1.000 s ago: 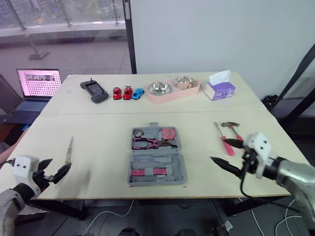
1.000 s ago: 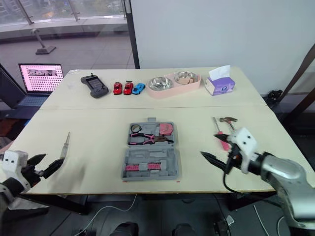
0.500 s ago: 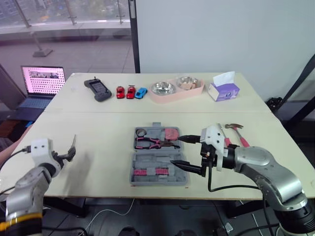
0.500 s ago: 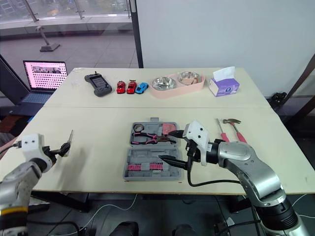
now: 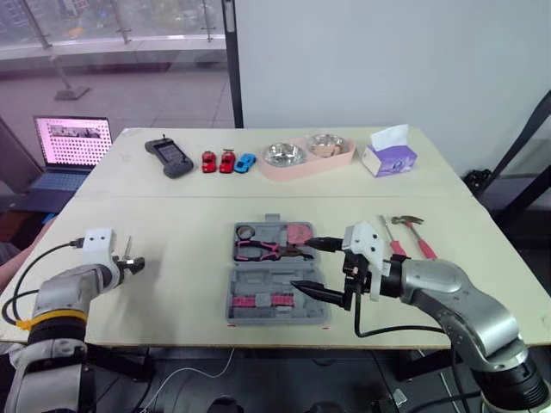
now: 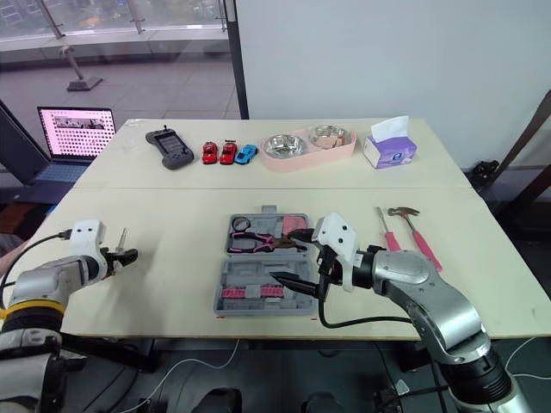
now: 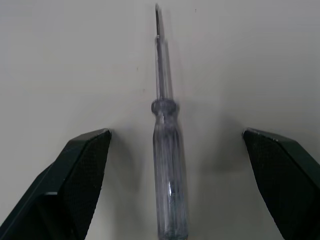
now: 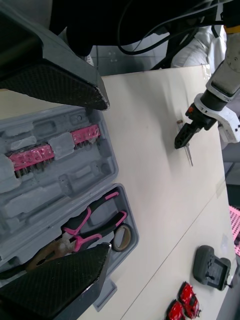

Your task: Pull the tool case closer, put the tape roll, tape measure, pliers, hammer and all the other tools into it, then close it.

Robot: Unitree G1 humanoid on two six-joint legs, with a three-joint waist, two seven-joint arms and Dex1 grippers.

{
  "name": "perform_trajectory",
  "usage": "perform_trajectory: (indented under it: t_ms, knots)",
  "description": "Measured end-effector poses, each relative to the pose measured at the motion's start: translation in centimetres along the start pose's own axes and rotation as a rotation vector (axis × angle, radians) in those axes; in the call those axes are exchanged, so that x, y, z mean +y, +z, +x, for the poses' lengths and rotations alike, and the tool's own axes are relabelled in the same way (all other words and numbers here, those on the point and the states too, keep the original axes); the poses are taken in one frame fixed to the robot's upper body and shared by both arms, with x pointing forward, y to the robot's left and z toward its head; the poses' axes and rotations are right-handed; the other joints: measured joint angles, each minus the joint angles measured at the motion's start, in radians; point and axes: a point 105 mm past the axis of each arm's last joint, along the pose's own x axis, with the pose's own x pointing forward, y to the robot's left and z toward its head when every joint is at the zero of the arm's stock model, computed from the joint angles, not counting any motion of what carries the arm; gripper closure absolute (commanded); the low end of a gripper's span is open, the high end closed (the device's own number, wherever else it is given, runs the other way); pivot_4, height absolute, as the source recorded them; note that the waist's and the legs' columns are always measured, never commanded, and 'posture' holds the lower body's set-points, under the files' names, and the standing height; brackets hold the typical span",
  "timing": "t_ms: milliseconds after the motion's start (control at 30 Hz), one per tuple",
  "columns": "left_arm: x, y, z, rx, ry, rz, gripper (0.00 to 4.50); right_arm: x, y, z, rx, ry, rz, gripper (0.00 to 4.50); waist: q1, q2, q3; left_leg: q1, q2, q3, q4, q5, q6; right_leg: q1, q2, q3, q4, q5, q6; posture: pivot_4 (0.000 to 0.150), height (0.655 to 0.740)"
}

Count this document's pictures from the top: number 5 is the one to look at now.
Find pink bit set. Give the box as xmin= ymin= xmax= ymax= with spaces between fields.
xmin=230 ymin=293 xmax=296 ymax=308

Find pink handled screwdriver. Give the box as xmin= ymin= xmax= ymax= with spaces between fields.
xmin=378 ymin=214 xmax=408 ymax=259

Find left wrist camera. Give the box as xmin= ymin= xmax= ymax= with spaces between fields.
xmin=81 ymin=227 xmax=119 ymax=264

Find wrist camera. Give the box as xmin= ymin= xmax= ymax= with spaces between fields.
xmin=81 ymin=227 xmax=119 ymax=264
xmin=343 ymin=221 xmax=385 ymax=302

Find blue toy car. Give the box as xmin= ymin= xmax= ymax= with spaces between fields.
xmin=233 ymin=152 xmax=257 ymax=174

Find pink double bowl feeder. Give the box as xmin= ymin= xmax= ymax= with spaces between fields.
xmin=257 ymin=133 xmax=357 ymax=182

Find open laptop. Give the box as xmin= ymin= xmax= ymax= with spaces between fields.
xmin=25 ymin=115 xmax=115 ymax=194

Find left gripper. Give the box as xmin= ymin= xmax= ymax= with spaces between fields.
xmin=121 ymin=256 xmax=146 ymax=279

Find grey handheld game console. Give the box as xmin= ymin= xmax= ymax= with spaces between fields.
xmin=145 ymin=135 xmax=195 ymax=180

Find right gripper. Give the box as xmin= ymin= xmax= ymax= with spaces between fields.
xmin=290 ymin=236 xmax=374 ymax=311

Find pink handled hammer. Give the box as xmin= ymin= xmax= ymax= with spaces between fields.
xmin=390 ymin=214 xmax=438 ymax=261

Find pink tape measure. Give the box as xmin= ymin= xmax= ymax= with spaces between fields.
xmin=286 ymin=223 xmax=313 ymax=246

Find grey tool case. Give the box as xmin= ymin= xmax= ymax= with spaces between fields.
xmin=224 ymin=213 xmax=331 ymax=327

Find white cable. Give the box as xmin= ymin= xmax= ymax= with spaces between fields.
xmin=139 ymin=347 xmax=237 ymax=412

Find pink handled pliers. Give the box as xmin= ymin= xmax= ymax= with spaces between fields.
xmin=233 ymin=239 xmax=315 ymax=262

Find purple tissue box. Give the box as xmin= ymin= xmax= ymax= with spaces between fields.
xmin=360 ymin=124 xmax=419 ymax=179

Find steel bowl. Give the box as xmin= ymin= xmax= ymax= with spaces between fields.
xmin=306 ymin=133 xmax=348 ymax=158
xmin=262 ymin=143 xmax=306 ymax=167

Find robot body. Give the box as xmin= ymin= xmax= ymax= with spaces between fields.
xmin=201 ymin=393 xmax=350 ymax=413

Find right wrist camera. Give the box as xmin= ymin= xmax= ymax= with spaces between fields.
xmin=343 ymin=221 xmax=385 ymax=302

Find black cable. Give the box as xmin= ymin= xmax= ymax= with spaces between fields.
xmin=2 ymin=237 xmax=87 ymax=329
xmin=353 ymin=274 xmax=451 ymax=339

